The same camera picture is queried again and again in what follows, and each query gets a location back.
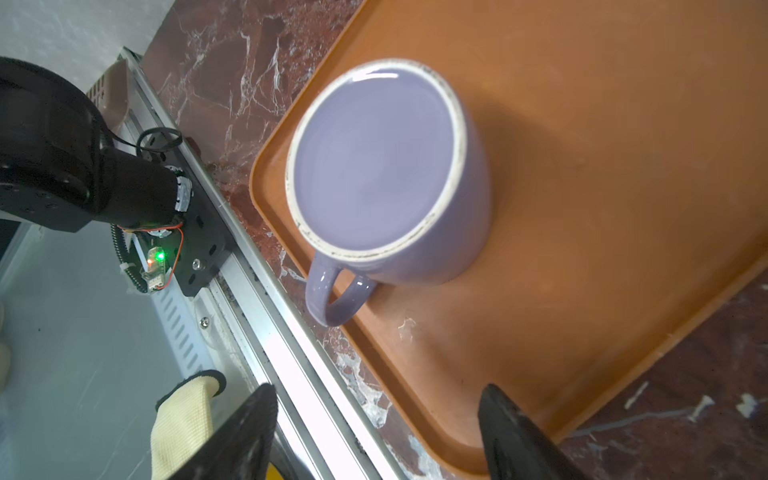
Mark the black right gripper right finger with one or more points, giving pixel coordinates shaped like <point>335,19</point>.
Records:
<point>514,447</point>

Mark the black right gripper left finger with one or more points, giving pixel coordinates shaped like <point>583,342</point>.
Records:
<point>242,447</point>

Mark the purple mug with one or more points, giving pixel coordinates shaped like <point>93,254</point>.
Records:
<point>388,181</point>

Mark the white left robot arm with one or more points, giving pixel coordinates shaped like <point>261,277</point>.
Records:
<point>62,166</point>

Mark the yellow black work glove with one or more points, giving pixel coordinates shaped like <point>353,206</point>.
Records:
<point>184,422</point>

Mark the orange plastic tray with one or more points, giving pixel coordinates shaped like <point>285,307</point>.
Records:
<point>628,153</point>

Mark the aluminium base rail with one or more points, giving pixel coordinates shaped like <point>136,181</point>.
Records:
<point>242,322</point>

